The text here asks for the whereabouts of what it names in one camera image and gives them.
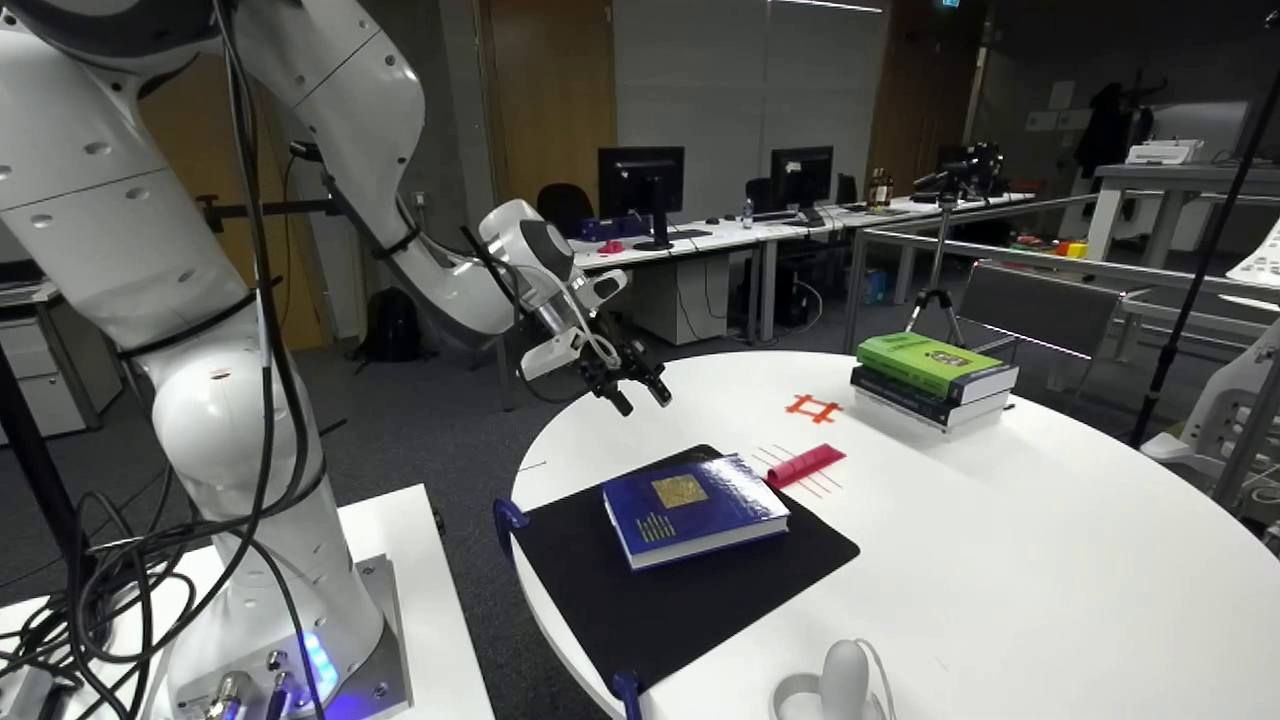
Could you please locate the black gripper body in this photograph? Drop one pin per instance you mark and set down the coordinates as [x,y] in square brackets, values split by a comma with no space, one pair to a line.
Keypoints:
[568,309]

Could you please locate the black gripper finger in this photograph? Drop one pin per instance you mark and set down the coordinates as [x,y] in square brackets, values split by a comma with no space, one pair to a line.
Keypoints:
[616,394]
[653,383]

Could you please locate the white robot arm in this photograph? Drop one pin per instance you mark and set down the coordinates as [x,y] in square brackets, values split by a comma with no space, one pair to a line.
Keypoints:
[107,218]

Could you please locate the white robot base platform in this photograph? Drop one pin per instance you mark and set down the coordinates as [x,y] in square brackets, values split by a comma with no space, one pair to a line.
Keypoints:
[417,671]

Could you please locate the green top book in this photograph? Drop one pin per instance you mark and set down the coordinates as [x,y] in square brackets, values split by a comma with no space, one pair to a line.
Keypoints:
[934,366]

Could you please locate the dark middle book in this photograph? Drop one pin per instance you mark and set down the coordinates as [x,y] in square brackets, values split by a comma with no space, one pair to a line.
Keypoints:
[922,399]

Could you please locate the white bottom book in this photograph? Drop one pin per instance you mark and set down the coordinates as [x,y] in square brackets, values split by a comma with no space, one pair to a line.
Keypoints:
[887,412]

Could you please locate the long white office desk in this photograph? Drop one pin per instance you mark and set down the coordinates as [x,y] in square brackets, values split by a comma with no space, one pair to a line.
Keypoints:
[766,239]

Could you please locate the blue clamp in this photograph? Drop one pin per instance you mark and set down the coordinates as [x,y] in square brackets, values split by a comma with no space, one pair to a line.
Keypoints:
[509,523]

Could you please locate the red flat block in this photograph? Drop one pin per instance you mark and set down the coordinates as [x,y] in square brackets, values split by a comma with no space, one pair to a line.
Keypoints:
[802,467]

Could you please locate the left computer monitor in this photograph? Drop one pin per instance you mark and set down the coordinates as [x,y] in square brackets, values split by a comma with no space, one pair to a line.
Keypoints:
[640,186]

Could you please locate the computer monitor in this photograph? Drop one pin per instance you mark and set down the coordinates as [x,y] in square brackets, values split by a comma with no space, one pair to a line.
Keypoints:
[640,186]
[802,178]

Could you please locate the black table mat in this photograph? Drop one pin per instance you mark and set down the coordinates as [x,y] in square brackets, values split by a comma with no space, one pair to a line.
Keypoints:
[646,624]

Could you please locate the right computer monitor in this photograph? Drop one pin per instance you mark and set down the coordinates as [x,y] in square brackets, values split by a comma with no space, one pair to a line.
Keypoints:
[802,178]

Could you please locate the white tape dispenser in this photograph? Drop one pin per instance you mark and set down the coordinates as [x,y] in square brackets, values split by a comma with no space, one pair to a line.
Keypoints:
[848,686]

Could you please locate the round white table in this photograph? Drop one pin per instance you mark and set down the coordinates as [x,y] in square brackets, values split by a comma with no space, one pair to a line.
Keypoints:
[1025,571]

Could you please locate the grey metal frame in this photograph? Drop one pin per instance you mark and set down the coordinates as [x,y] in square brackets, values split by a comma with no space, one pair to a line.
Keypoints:
[1088,309]

